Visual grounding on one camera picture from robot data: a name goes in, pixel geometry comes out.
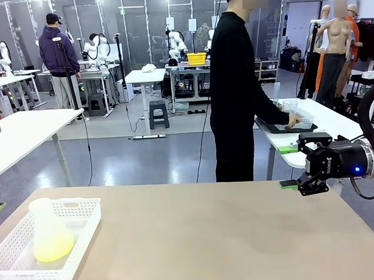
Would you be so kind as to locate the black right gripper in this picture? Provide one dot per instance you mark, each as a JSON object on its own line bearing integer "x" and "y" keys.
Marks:
{"x": 337, "y": 161}

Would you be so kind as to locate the white perforated plastic basket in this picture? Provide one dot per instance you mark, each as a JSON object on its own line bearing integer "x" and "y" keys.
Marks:
{"x": 308, "y": 119}
{"x": 84, "y": 209}

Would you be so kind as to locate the clear plastic measuring beaker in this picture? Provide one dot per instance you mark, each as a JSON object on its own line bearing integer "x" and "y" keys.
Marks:
{"x": 290, "y": 106}

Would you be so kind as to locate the translucent plastic conical flask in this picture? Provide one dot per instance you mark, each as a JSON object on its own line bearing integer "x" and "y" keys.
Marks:
{"x": 51, "y": 239}

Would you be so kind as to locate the bluish plastic graduated cylinder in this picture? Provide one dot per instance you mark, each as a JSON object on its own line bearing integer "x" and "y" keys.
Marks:
{"x": 277, "y": 94}

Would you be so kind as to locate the person's right forearm black sleeve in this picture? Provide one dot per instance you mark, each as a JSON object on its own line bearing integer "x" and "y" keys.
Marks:
{"x": 274, "y": 111}

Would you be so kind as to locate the person's right hand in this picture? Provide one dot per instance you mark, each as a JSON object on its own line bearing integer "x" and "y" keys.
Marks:
{"x": 295, "y": 121}

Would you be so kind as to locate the white work table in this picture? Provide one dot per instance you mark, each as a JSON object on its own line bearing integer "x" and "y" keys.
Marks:
{"x": 34, "y": 122}
{"x": 328, "y": 115}

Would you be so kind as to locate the black tray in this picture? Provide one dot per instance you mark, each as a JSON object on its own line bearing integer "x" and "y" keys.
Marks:
{"x": 267, "y": 126}

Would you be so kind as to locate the white shoe rack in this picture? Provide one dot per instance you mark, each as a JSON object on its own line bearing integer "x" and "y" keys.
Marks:
{"x": 269, "y": 69}

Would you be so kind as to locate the black bags pile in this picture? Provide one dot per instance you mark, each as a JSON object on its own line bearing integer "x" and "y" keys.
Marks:
{"x": 290, "y": 59}

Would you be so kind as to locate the black tripod with legs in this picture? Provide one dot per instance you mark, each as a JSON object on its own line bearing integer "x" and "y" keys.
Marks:
{"x": 309, "y": 54}

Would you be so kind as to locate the person in black sweater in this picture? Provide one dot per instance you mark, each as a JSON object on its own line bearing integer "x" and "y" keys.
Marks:
{"x": 231, "y": 82}

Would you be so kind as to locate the bare skin-colour mannequin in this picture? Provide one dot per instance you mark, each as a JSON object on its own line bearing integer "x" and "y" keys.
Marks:
{"x": 336, "y": 37}

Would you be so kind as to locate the black power strip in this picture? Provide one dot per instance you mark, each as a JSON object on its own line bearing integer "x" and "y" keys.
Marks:
{"x": 196, "y": 111}

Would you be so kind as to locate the white background desk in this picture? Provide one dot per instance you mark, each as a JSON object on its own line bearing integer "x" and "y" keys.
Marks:
{"x": 10, "y": 80}

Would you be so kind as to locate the rack of dark clothes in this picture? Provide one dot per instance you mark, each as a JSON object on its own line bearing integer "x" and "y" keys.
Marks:
{"x": 368, "y": 36}

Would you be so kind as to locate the mannequin in orange clothes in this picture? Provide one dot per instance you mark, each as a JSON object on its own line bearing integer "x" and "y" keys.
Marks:
{"x": 354, "y": 30}

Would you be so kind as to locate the grey plastic stool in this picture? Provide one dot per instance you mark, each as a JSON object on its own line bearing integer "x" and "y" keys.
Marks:
{"x": 97, "y": 103}
{"x": 158, "y": 113}

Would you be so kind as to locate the black tripod pole white head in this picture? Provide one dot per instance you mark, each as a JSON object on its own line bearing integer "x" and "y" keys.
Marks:
{"x": 68, "y": 77}

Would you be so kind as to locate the yellow plastic basket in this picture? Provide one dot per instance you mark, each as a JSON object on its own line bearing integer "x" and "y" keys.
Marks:
{"x": 197, "y": 58}

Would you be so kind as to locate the white power strip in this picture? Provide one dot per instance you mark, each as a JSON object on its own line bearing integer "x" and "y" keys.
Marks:
{"x": 148, "y": 136}

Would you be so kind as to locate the person in purple hoodie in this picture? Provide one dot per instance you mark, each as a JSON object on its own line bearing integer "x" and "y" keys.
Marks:
{"x": 59, "y": 52}

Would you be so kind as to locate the black cap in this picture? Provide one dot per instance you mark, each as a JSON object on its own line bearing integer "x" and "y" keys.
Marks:
{"x": 172, "y": 62}

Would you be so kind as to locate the white computer tower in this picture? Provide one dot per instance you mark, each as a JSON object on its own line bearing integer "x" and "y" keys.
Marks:
{"x": 126, "y": 90}

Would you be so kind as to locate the slim black tripod pole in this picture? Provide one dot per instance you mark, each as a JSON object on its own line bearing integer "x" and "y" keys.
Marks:
{"x": 120, "y": 65}

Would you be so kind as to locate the white standing desk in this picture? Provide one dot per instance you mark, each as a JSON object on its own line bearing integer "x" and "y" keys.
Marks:
{"x": 145, "y": 76}

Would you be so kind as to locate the white crumpled cloth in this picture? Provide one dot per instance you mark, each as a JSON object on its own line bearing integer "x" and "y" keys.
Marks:
{"x": 149, "y": 68}

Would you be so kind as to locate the desk with grey frame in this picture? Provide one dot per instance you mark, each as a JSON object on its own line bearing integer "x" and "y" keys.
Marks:
{"x": 187, "y": 68}

